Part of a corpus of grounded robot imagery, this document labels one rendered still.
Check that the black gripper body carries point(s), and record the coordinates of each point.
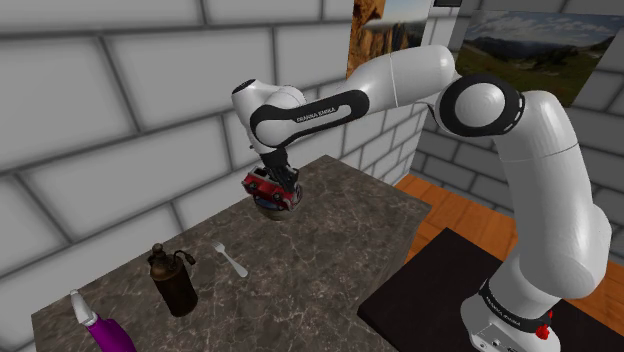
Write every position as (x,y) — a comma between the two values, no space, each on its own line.
(276,163)

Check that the red toy car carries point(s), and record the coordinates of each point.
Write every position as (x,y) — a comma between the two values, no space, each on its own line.
(265,187)

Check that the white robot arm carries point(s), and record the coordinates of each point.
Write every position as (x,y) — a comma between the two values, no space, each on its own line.
(551,195)

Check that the dark grey bowl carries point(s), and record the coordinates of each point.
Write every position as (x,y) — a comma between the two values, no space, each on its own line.
(277,213)

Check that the silver fork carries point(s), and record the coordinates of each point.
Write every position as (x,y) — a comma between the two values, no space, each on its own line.
(230,260)

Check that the dark brown oil can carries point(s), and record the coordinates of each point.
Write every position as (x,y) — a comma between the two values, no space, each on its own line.
(171,285)

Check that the purple spray bottle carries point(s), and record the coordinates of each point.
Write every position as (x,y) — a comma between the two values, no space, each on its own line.
(105,329)

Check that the rocky cliff wall picture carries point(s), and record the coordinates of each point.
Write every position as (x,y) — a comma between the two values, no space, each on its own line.
(382,29)

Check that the green hills wall picture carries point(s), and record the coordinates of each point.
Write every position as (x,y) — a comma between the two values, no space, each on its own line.
(536,48)

